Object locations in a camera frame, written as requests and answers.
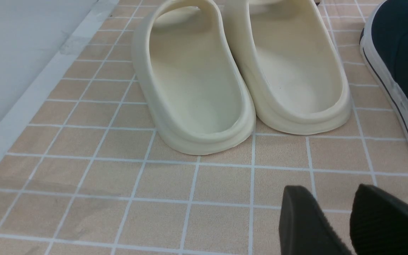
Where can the cream left foam slide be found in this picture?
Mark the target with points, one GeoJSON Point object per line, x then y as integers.
{"type": "Point", "coordinates": [195, 93]}

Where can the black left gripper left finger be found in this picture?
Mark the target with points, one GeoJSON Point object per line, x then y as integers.
{"type": "Point", "coordinates": [304, 228]}

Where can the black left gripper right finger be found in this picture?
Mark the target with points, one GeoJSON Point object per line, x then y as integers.
{"type": "Point", "coordinates": [378, 222]}

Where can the cream foam slide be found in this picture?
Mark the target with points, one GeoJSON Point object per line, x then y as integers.
{"type": "Point", "coordinates": [195, 93]}
{"type": "Point", "coordinates": [289, 64]}

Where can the navy slip-on sneaker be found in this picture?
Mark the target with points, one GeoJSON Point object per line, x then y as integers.
{"type": "Point", "coordinates": [384, 48]}

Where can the cream right foam slide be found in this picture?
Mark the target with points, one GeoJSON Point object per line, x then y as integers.
{"type": "Point", "coordinates": [289, 64]}

